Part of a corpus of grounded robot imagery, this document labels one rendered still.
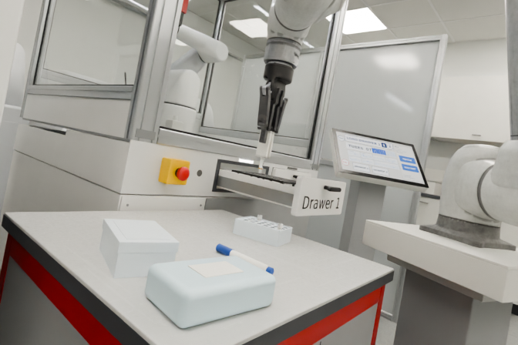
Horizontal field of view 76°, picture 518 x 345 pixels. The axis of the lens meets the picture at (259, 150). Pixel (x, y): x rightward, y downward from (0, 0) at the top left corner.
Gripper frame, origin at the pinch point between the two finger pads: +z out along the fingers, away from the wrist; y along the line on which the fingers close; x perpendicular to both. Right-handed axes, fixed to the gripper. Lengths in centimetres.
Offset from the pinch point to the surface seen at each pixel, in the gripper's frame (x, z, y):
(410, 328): -40, 44, 33
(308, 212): -9.1, 16.5, 17.7
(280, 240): -9.5, 22.1, -1.2
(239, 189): 14.8, 14.8, 17.6
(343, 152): 4, -8, 103
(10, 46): 17, -5, -51
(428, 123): -33, -42, 183
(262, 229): -5.0, 20.4, -3.0
